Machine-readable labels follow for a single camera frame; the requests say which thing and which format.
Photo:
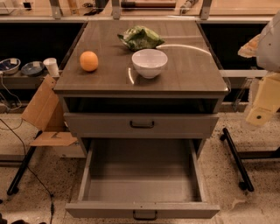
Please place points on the white paper cup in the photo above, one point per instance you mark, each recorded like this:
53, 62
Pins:
52, 67

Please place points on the green jalapeno chip bag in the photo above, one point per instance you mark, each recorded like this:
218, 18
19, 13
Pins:
140, 37

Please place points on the grey shelf left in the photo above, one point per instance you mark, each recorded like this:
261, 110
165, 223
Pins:
20, 81

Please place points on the black table leg right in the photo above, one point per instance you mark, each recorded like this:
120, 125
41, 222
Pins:
245, 184

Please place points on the blue-white bowl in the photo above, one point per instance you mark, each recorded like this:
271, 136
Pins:
10, 66

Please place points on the blue bowl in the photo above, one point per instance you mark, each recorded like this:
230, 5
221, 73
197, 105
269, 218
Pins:
33, 69

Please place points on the closed middle drawer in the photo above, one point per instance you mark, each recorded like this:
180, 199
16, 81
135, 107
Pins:
140, 125

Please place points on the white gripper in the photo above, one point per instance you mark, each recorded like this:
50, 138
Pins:
269, 48

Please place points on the orange fruit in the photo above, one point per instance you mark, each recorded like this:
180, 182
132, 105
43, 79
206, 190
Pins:
89, 61

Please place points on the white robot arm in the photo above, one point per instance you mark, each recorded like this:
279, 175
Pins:
266, 48

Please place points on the black table leg left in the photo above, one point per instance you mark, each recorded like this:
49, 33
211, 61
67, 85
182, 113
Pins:
13, 188

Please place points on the white bowl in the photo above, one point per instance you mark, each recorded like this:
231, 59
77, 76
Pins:
149, 62

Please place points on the black table leg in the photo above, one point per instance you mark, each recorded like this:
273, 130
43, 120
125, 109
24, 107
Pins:
245, 184
13, 188

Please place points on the brown cardboard box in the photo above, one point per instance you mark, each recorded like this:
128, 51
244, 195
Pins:
45, 112

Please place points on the grey drawer cabinet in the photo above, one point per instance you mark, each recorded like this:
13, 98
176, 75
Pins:
191, 83

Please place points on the open bottom drawer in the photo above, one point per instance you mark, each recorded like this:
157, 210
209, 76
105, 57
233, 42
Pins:
142, 179

